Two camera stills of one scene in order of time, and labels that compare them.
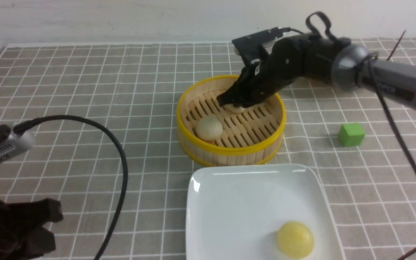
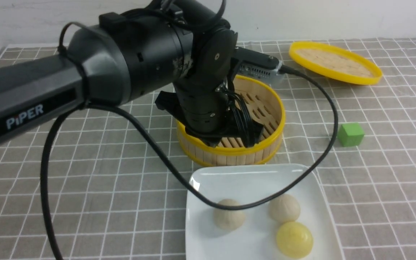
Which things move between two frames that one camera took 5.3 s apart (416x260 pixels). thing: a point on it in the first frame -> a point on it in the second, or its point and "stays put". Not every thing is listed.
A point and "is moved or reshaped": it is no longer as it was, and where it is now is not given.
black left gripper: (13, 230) -> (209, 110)
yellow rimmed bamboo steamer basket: (248, 138) stays put
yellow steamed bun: (295, 240) stays put
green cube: (351, 134) stays put
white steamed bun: (208, 128) is moved or reshaped
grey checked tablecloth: (107, 147) stays put
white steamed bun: (231, 108) is moved or reshaped
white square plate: (234, 212) stays put
